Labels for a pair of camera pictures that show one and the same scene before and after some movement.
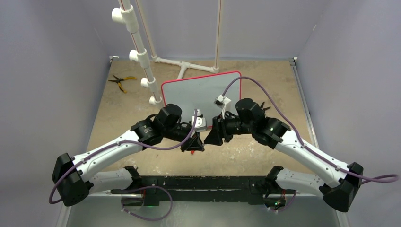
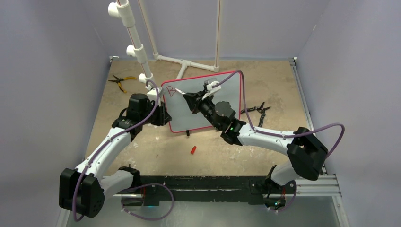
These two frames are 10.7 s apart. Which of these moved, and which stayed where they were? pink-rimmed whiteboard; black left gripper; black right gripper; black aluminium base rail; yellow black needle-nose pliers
Moved: black right gripper; black left gripper
Stayed: black aluminium base rail; pink-rimmed whiteboard; yellow black needle-nose pliers
